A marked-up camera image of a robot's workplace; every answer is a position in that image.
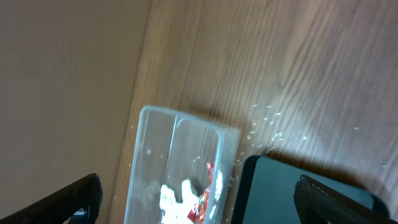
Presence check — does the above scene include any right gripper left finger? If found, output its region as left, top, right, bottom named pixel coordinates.
left=1, top=173, right=103, bottom=224

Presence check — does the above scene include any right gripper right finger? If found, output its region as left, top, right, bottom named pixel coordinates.
left=294, top=175, right=397, bottom=224

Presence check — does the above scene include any red snack wrapper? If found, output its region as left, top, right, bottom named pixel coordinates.
left=188, top=162, right=215, bottom=224

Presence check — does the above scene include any black tray bin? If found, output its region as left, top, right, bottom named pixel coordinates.
left=231, top=156, right=391, bottom=223

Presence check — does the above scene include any clear plastic bin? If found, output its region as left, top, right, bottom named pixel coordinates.
left=124, top=105, right=241, bottom=223

